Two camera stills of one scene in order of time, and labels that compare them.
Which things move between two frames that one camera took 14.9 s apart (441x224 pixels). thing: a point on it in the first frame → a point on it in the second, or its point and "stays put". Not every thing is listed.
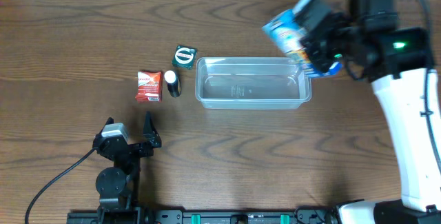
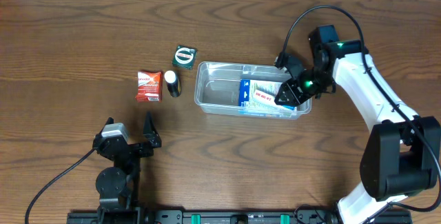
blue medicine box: (286, 30) → (257, 98)
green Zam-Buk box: (184, 56) stays put
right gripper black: (319, 49) → (298, 84)
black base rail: (303, 215) stays put
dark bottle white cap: (173, 84) stays put
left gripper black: (132, 149) stays put
